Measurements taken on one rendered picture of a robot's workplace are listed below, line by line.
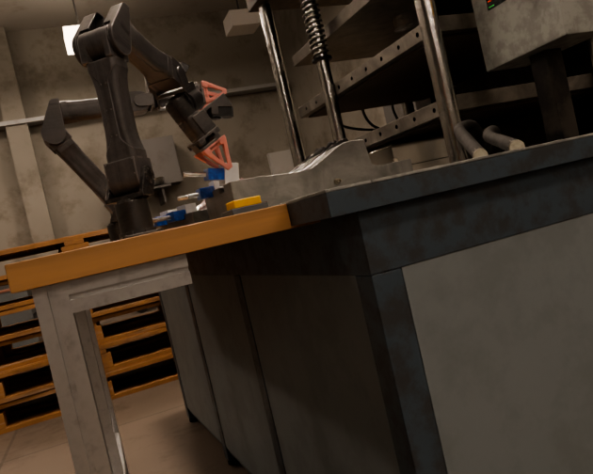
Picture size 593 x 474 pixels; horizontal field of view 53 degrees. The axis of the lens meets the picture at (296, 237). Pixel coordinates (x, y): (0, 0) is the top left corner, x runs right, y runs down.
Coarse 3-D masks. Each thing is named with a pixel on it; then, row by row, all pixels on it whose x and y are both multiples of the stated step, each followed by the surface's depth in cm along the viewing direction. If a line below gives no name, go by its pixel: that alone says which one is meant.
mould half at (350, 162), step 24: (360, 144) 151; (312, 168) 146; (336, 168) 148; (360, 168) 151; (384, 168) 153; (408, 168) 156; (216, 192) 149; (240, 192) 138; (264, 192) 141; (288, 192) 143; (312, 192) 145; (216, 216) 154
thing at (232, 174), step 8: (208, 168) 142; (216, 168) 142; (224, 168) 143; (232, 168) 144; (184, 176) 141; (192, 176) 142; (200, 176) 143; (208, 176) 142; (216, 176) 142; (224, 176) 143; (232, 176) 144; (224, 184) 144
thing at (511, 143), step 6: (492, 132) 144; (486, 138) 145; (492, 138) 137; (498, 138) 132; (504, 138) 128; (510, 138) 124; (492, 144) 139; (498, 144) 131; (504, 144) 125; (510, 144) 120; (516, 144) 119; (522, 144) 119
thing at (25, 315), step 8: (0, 296) 722; (8, 296) 725; (16, 296) 728; (24, 296) 731; (16, 312) 727; (24, 312) 730; (32, 312) 772; (8, 320) 724; (16, 320) 727; (24, 320) 730; (16, 344) 725; (24, 344) 728
